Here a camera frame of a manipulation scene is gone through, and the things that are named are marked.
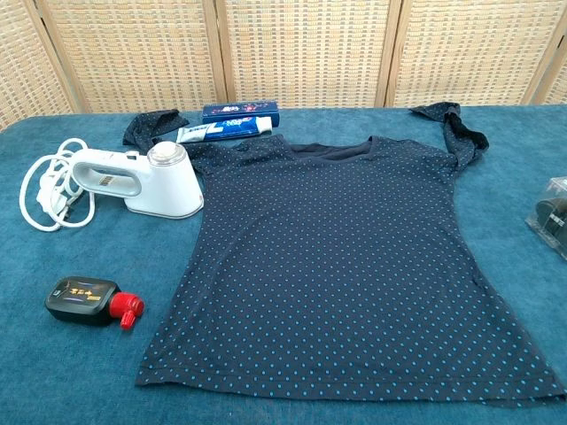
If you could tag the white handheld garment steamer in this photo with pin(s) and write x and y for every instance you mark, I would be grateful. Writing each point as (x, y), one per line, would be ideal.
(168, 190)

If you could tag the navy polka dot long-sleeve shirt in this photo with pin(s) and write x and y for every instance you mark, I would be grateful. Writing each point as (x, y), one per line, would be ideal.
(332, 243)

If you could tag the white blue toothpaste tube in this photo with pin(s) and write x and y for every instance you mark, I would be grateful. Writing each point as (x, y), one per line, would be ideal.
(221, 128)

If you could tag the blue toothpaste carton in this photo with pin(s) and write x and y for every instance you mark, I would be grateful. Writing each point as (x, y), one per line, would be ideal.
(239, 108)

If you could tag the woven rattan screen panel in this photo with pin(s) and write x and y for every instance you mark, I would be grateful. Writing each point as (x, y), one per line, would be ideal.
(133, 53)
(310, 53)
(560, 84)
(22, 66)
(469, 53)

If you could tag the black bottle with red cap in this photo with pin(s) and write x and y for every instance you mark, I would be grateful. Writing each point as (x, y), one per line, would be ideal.
(80, 299)

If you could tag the teal table cover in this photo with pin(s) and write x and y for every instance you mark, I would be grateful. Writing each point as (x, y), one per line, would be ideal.
(88, 376)

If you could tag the clear plastic capsule box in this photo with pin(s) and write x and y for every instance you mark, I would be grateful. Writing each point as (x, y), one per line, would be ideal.
(551, 217)

